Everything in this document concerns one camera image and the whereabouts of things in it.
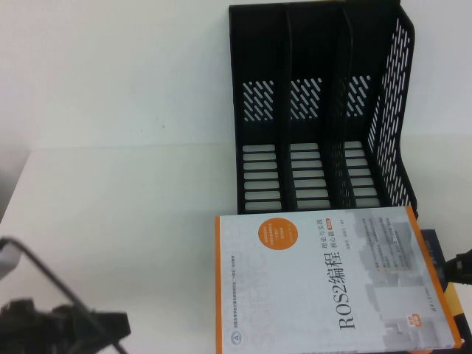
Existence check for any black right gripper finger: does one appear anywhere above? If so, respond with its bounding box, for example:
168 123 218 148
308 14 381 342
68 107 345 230
443 248 472 287

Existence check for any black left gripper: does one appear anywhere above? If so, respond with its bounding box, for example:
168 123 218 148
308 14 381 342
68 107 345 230
0 299 132 354

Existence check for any dark blue robot book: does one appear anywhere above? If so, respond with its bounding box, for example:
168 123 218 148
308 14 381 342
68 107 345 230
418 228 466 350

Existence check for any white orange ROS2 book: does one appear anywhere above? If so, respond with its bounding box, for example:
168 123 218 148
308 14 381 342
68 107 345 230
214 205 464 354

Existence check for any black plastic book stand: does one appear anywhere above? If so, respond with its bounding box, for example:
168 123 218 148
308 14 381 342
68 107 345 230
227 1 422 219

